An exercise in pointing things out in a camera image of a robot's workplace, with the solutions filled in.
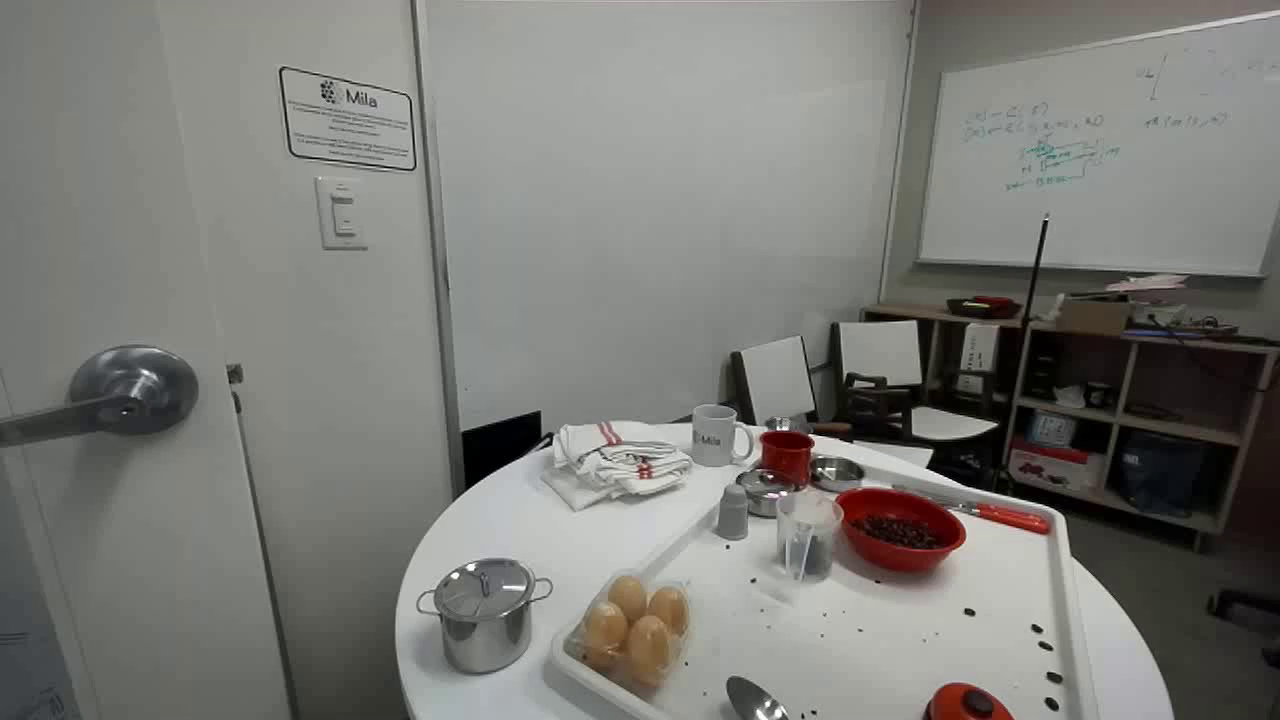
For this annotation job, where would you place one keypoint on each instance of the small steel bowl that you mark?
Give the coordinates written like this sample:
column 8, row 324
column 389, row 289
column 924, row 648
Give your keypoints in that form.
column 833, row 475

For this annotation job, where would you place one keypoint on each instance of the red bowl with beans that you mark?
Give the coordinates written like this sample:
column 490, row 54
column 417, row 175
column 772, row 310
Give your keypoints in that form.
column 899, row 529

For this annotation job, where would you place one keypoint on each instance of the white mug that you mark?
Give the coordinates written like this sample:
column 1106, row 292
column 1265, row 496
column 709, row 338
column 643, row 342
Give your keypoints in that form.
column 717, row 438

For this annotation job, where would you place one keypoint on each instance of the white red striped cloth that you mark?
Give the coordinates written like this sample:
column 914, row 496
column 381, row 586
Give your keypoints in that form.
column 613, row 463

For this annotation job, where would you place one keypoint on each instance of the red mug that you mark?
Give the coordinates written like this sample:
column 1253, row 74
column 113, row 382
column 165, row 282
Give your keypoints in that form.
column 785, row 457

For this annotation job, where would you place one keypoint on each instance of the small steel lidded dish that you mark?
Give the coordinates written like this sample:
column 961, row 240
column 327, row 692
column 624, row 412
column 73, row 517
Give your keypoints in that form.
column 765, row 495

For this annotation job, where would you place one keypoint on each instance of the black box on floor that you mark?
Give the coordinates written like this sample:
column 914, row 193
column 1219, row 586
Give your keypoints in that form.
column 499, row 446

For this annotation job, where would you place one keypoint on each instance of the steel salt shaker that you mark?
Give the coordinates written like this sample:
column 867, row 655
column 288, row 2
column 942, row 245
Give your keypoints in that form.
column 733, row 513

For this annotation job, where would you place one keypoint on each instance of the steel pot with lid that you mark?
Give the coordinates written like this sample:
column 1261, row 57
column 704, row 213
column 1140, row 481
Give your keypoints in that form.
column 486, row 615

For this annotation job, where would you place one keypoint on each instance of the white plastic tray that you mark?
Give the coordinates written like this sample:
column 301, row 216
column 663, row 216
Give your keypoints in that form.
column 855, row 645

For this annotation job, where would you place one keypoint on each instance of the wooden shelf unit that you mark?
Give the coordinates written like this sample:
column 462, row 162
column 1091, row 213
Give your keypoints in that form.
column 1132, row 422

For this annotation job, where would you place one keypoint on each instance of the whiteboard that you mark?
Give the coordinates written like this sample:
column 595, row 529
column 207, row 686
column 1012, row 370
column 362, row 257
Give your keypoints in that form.
column 1140, row 154

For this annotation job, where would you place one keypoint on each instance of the white light switch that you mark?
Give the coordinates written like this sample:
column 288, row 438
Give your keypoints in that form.
column 339, row 216

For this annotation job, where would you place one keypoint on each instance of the wall sign plaque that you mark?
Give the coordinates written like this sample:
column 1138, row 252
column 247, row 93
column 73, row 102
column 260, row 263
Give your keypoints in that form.
column 344, row 121

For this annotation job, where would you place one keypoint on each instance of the red handled fork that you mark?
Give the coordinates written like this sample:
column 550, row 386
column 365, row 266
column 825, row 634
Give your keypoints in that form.
column 972, row 505

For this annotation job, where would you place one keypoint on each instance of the steel door handle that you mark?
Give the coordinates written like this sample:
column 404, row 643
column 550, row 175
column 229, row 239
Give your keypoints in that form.
column 131, row 388

